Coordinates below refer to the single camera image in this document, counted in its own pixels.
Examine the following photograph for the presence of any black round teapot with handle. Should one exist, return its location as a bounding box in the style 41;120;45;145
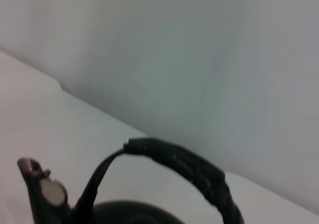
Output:
16;137;245;224

